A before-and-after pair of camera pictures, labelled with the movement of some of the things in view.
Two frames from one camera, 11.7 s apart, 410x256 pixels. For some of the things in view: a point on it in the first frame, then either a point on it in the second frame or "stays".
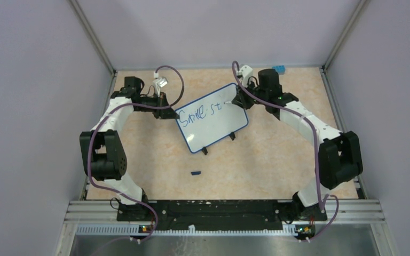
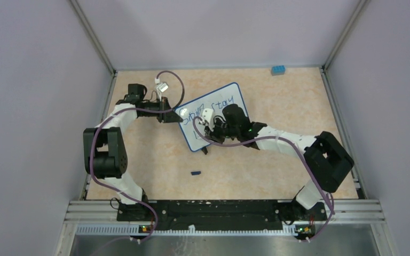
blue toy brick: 280,69 stays
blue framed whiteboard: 207,119 stays
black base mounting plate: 221,215 stays
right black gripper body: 247,99 -> 222,130
